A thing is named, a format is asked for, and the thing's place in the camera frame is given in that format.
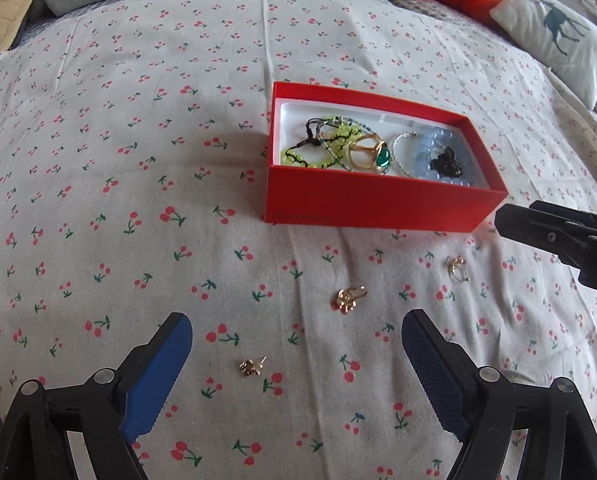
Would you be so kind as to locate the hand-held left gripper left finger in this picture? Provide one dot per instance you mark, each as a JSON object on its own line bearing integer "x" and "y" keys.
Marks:
{"x": 153, "y": 375}

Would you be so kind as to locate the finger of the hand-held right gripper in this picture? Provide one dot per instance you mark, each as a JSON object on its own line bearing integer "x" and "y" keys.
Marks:
{"x": 593, "y": 217}
{"x": 533, "y": 230}

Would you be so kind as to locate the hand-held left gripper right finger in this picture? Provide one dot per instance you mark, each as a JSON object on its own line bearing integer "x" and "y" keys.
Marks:
{"x": 431, "y": 370}

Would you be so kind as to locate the gold hoop earring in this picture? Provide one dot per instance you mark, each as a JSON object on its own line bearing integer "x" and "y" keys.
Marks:
{"x": 456, "y": 266}

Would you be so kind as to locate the small gold stud earring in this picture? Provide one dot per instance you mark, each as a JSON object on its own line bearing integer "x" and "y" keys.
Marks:
{"x": 251, "y": 367}

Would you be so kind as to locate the black hair claw clip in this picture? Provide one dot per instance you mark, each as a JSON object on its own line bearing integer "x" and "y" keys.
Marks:
{"x": 446, "y": 162}

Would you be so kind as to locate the red cardboard box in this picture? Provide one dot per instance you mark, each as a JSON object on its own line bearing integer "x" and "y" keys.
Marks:
{"x": 368, "y": 200}

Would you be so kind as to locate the deer print pillow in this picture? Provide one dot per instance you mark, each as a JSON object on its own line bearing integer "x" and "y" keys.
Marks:
{"x": 553, "y": 35}

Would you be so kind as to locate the cherry print bedsheet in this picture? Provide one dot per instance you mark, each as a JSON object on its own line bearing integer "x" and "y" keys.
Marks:
{"x": 128, "y": 160}

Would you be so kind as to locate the red plush toy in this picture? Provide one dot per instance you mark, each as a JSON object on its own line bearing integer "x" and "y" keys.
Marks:
{"x": 478, "y": 5}

